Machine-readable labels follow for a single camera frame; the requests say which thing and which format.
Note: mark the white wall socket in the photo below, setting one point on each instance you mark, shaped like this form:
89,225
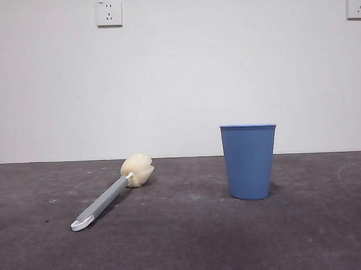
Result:
356,6
109,13

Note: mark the blue ribbed plastic cup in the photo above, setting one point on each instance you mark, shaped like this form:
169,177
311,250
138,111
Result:
248,162

